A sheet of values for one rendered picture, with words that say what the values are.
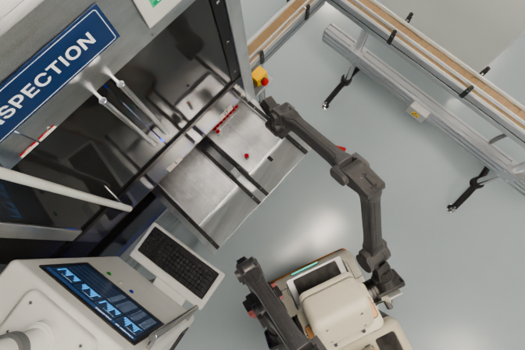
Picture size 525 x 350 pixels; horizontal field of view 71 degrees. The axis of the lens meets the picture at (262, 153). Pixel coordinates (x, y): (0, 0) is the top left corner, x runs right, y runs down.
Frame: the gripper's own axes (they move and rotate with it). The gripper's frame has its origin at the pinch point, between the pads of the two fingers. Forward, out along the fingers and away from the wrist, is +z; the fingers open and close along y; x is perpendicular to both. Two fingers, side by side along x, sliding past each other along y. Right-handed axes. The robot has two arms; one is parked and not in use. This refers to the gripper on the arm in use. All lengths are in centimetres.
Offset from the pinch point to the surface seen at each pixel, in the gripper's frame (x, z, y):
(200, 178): 38.6, 21.4, 16.0
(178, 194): 51, 21, 18
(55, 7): 32, -97, 30
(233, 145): 15.3, 21.6, 15.4
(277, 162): 6.9, 21.1, -6.8
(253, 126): 1.4, 21.7, 15.0
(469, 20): -142, 47, -30
